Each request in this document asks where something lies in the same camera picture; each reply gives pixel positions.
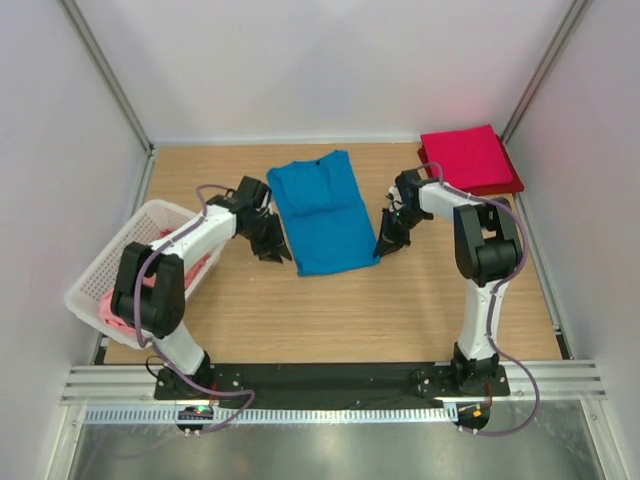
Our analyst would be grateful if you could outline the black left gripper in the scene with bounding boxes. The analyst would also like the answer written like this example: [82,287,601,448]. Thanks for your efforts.
[240,212,292,265]

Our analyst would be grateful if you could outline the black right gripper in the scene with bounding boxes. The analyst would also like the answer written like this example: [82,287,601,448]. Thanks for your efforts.
[374,208,428,260]

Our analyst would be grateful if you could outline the blue t shirt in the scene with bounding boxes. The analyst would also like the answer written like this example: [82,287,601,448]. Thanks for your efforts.
[267,150,379,277]

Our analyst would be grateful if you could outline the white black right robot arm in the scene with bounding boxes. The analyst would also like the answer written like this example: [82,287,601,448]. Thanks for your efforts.
[373,168,528,396]

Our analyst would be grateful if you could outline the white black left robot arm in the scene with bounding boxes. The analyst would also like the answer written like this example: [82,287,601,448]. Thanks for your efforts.
[110,176,292,400]

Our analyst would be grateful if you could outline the pink t shirt in basket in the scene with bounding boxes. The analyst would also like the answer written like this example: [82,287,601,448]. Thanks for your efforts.
[98,253,211,338]

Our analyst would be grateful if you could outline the white perforated plastic basket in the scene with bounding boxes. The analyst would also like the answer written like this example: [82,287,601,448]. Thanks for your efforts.
[65,200,222,350]

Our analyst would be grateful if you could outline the folded dark red t shirt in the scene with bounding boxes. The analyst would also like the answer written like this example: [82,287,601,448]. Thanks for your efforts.
[417,133,526,197]

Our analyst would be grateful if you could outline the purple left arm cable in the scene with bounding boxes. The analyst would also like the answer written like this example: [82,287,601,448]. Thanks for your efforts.
[133,184,256,435]

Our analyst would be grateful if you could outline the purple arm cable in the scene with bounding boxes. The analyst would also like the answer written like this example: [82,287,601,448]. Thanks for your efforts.
[418,162,542,436]
[133,184,256,435]

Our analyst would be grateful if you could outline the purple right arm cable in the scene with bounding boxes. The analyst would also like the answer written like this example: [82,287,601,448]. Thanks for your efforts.
[418,162,542,436]

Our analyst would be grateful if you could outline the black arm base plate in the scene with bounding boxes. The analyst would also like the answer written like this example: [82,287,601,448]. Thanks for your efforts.
[153,362,511,401]

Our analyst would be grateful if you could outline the white slotted cable duct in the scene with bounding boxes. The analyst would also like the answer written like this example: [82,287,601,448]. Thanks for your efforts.
[84,404,458,425]

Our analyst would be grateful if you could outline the aluminium rail frame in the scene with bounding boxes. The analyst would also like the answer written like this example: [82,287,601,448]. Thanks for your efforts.
[60,360,607,405]

